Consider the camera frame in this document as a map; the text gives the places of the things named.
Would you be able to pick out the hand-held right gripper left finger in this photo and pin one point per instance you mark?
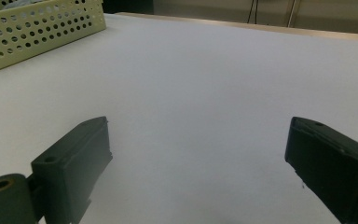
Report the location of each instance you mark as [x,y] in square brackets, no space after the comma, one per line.
[74,168]

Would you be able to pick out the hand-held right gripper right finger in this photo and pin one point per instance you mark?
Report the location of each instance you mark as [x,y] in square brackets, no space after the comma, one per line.
[332,168]

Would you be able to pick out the pale yellow perforated plastic basket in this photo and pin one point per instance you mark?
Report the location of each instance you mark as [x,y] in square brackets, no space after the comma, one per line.
[43,34]

